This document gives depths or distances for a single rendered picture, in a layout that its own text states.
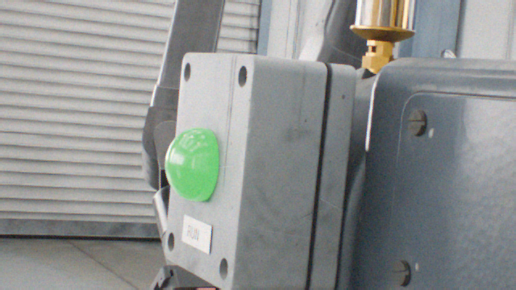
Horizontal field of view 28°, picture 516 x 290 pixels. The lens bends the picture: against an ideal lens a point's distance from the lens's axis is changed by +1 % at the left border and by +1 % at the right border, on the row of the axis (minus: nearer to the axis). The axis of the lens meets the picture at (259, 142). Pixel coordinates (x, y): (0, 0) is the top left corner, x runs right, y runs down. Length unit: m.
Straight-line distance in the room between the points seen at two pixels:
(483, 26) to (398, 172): 8.64
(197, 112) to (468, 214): 0.13
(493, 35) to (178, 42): 7.82
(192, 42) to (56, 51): 6.95
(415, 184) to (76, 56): 7.76
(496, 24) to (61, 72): 3.57
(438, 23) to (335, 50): 8.31
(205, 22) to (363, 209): 0.77
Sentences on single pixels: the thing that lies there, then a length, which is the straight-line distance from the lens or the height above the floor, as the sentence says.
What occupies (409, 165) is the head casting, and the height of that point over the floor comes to 1.30.
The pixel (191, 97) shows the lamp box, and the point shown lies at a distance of 0.43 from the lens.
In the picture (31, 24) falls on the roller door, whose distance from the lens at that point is 8.03.
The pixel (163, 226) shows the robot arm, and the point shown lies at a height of 1.17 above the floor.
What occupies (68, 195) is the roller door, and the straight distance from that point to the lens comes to 8.18.
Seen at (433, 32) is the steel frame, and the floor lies 1.93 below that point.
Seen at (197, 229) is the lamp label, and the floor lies 1.26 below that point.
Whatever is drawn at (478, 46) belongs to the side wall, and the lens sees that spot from 9.03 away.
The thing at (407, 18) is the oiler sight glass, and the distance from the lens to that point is 0.46.
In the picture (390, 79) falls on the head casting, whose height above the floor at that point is 1.33.
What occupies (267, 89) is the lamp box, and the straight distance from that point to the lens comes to 0.38.
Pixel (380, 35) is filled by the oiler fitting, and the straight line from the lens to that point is 0.45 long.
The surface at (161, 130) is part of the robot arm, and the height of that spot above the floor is 1.27.
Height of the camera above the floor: 1.32
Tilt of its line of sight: 3 degrees down
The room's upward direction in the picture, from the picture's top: 6 degrees clockwise
